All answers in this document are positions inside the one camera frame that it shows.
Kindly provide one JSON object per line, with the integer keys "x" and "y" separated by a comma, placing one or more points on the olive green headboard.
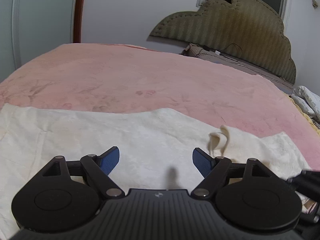
{"x": 247, "y": 29}

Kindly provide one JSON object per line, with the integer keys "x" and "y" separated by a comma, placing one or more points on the frosted glass wardrobe door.
{"x": 30, "y": 28}

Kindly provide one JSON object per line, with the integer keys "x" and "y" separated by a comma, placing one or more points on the striped grey mattress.
{"x": 213, "y": 56}

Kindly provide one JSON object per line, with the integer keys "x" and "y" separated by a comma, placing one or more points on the cream white pants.
{"x": 155, "y": 148}

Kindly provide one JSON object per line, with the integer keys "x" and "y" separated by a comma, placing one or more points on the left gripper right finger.
{"x": 214, "y": 172}

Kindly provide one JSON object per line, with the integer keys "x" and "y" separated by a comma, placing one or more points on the brown wooden door frame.
{"x": 77, "y": 23}

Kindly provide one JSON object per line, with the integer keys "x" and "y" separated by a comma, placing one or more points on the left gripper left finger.
{"x": 96, "y": 170}

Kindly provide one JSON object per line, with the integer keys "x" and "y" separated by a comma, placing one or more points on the pink bed blanket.
{"x": 116, "y": 78}

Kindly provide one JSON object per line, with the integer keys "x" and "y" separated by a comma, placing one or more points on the white patterned pillow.
{"x": 307, "y": 101}

